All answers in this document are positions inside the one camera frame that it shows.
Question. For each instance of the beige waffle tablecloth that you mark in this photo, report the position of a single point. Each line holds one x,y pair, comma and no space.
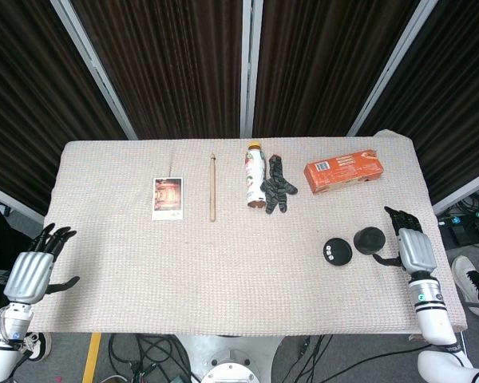
207,271

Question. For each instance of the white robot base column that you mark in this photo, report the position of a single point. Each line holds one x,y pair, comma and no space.
227,359

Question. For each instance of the wooden stick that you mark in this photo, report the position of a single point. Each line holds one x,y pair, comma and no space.
212,187

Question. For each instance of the black and white sneaker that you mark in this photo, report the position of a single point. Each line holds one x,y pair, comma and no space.
40,346

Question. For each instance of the dark corrugated partition panel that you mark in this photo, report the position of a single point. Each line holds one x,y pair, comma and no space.
323,68
455,99
28,99
175,68

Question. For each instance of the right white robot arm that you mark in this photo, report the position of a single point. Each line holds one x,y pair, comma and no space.
433,319

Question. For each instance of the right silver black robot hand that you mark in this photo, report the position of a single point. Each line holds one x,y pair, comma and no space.
417,251

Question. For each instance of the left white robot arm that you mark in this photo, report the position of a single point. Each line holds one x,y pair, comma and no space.
10,325

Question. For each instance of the white plastic drink bottle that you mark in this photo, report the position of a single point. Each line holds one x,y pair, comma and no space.
255,175

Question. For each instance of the grey metal partition post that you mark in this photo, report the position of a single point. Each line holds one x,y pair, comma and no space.
96,72
463,189
12,205
249,68
391,68

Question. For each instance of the black round case base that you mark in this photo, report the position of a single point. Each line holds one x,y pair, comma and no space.
342,251

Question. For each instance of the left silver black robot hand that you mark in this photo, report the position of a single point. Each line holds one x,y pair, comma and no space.
28,277

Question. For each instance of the grey black striped glove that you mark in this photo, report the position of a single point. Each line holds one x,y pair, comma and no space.
277,185

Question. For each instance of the photo card with white border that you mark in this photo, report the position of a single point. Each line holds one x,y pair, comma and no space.
167,195

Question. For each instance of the orange cardboard box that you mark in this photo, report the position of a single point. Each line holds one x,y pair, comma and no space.
343,171

